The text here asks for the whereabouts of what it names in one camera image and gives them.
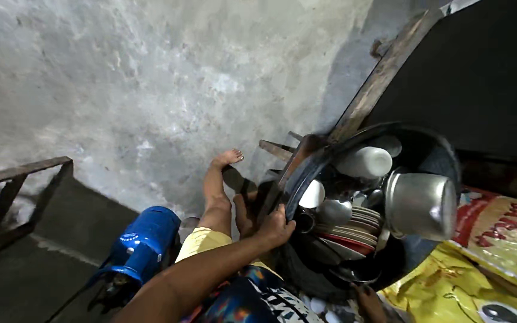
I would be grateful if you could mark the person's left hand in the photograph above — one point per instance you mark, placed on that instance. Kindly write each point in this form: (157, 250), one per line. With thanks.
(273, 229)

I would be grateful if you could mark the person's right hand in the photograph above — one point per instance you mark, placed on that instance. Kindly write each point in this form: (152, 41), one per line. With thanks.
(369, 301)

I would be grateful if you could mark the person's left fingers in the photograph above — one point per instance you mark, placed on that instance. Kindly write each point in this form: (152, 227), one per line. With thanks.
(280, 211)

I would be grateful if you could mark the person's right fingers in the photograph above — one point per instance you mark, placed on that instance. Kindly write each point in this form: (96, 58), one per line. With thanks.
(363, 291)

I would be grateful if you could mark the person's left thumb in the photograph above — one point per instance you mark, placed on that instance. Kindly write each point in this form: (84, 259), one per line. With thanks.
(290, 227)

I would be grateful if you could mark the large black basin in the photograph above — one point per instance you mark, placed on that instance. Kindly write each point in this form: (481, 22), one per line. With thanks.
(301, 264)

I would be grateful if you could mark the person's left forearm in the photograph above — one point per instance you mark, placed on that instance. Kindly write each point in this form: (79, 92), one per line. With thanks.
(195, 273)

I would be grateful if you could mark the black mug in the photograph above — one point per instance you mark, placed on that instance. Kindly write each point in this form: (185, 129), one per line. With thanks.
(304, 221)

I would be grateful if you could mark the dark shiny frying pan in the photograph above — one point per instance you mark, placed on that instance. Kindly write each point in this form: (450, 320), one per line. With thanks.
(359, 272)

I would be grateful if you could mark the white bowl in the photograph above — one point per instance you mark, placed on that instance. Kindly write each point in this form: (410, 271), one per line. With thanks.
(313, 194)

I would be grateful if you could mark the brown wooden stool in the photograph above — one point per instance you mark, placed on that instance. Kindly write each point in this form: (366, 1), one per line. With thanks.
(300, 157)

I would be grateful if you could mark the stack of plates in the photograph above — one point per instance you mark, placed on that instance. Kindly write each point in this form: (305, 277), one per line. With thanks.
(352, 231)

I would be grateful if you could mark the person's legs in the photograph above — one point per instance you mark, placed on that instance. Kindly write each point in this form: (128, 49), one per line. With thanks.
(217, 210)

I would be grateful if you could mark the person's body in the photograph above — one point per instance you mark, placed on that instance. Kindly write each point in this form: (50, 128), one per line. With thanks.
(245, 301)

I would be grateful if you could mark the yellow printed plastic bag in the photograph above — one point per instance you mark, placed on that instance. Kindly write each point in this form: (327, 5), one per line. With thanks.
(451, 282)

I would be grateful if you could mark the grey metal spoon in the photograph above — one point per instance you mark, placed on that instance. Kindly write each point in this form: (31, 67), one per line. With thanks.
(375, 197)

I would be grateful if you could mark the white cylindrical container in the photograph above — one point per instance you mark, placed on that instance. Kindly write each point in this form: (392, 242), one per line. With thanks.
(372, 162)

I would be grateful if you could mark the silver metal pot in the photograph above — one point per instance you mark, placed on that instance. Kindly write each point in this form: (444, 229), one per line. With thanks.
(422, 204)

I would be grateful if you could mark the clear glass bowl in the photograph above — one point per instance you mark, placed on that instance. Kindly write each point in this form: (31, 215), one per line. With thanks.
(389, 144)

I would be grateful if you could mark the blue gas cylinder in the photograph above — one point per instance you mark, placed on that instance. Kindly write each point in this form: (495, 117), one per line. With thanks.
(144, 242)

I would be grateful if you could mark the red and beige printed sack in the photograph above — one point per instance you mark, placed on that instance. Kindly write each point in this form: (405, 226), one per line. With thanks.
(507, 229)

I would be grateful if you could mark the wooden door post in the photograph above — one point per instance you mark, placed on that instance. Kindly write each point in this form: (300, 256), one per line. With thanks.
(377, 85)

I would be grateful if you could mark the weathered wooden frame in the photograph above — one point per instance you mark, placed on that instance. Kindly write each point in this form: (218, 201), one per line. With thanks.
(29, 168)

